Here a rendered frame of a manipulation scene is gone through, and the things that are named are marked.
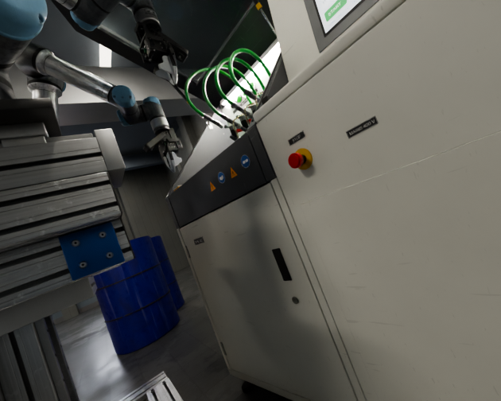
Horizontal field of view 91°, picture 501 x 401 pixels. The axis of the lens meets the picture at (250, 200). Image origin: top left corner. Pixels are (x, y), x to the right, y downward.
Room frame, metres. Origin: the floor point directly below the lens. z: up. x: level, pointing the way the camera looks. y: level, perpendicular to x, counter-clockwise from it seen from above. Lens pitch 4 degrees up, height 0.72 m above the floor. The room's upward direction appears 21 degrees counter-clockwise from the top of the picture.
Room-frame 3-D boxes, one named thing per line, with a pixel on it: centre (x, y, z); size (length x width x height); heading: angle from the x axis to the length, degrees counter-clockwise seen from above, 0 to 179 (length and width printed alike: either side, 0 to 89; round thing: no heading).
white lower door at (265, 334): (0.93, 0.15, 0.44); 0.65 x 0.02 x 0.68; 42
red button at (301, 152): (0.58, -0.14, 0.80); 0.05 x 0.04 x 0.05; 42
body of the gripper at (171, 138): (1.12, 0.26, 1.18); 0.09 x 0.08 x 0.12; 132
